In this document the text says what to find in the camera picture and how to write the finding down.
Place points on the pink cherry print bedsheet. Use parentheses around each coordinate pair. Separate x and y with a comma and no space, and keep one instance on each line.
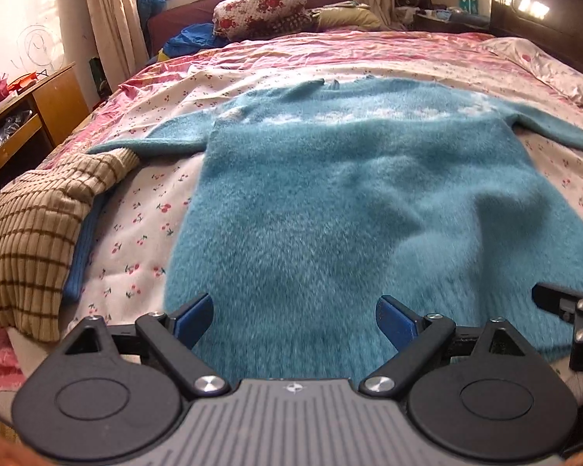
(126,272)

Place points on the dark nightstand with clutter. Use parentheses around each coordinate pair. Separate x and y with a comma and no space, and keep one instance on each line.
(426,15)

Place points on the red floral rolled quilt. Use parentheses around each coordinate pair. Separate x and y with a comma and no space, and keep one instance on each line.
(239,20)

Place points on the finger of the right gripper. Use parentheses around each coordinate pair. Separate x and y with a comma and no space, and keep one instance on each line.
(567,304)

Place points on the teal fuzzy sweater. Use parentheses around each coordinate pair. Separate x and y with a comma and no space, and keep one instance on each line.
(316,200)

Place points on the beige brown striped sweater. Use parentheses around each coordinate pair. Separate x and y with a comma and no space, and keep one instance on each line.
(42,213)

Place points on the left beige curtain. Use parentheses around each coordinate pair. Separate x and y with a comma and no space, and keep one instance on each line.
(119,38)

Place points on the blue clothing pile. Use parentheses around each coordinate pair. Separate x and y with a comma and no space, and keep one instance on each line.
(191,40)

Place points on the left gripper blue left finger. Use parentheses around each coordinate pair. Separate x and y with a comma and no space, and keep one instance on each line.
(168,342)

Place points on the olive yellow pillow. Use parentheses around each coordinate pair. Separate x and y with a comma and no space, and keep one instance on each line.
(331,17)

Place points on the maroon sofa bench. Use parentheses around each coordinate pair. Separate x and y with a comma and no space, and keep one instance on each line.
(170,22)

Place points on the wooden side cabinet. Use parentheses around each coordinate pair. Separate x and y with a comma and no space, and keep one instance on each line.
(38,121)

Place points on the floral white pillow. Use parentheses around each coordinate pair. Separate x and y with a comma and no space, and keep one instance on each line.
(565,80)

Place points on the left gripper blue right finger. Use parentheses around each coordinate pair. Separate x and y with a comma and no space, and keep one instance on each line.
(419,342)

